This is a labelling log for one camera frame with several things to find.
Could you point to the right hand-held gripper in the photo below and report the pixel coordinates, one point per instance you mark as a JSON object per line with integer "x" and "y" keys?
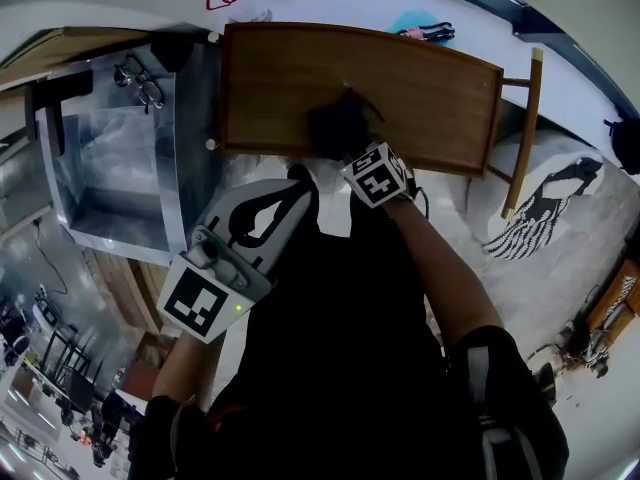
{"x": 376, "y": 178}

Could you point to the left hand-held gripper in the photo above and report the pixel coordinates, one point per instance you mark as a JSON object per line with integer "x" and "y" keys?
{"x": 220, "y": 278}

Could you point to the dark cloth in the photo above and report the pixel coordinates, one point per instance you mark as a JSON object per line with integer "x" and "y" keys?
{"x": 336, "y": 127}

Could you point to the person's left forearm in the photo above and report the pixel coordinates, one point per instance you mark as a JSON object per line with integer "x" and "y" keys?
{"x": 192, "y": 368}

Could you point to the person's right forearm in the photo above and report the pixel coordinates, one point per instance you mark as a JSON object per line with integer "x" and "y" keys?
{"x": 440, "y": 268}

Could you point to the teal cloth item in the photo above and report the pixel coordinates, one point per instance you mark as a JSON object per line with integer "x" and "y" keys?
{"x": 414, "y": 21}

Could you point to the black and white striped rug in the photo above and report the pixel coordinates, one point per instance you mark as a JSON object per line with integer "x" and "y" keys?
{"x": 545, "y": 203}

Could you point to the grey metal cabinet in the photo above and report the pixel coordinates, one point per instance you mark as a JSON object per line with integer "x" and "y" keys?
{"x": 120, "y": 168}

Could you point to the person's black clothing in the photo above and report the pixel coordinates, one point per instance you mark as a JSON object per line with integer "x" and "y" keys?
{"x": 340, "y": 358}

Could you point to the black-framed glasses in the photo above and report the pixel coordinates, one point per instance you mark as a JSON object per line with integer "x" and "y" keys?
{"x": 140, "y": 84}

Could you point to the black bag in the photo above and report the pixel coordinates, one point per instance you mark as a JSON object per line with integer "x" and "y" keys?
{"x": 625, "y": 140}

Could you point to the wooden box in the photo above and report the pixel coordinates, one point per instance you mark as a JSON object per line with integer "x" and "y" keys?
{"x": 614, "y": 298}

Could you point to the light wooden board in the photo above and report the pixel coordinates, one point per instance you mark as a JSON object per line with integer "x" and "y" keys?
{"x": 60, "y": 53}

